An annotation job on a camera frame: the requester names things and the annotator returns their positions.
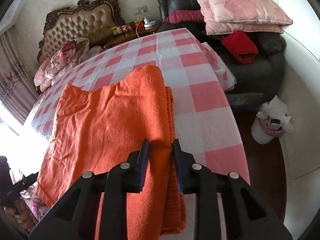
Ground pink floral pillow top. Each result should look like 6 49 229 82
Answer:
207 0 293 25

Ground maroon cushion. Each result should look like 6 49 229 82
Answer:
166 10 204 24

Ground pink floral pillow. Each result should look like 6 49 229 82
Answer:
197 0 284 35
207 0 293 25

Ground pink floral pillow bottom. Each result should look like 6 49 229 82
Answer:
197 0 284 35

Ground red folded garment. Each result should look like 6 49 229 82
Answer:
221 30 259 64

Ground red white checkered plastic sheet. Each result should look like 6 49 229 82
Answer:
23 29 249 180

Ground tufted brown bed headboard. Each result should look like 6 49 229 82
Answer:
37 0 125 64

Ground floral folded quilt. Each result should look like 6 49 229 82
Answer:
34 38 103 92

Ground floral bed sheet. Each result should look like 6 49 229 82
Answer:
9 169 49 221

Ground orange pants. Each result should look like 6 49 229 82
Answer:
36 65 187 239

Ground wooden nightstand with items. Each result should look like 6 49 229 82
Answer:
103 17 159 50

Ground black leather armchair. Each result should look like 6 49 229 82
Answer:
157 0 285 109

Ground dark grey clothing pile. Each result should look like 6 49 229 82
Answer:
248 32 286 55

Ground pink curtain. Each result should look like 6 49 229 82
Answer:
0 30 39 124

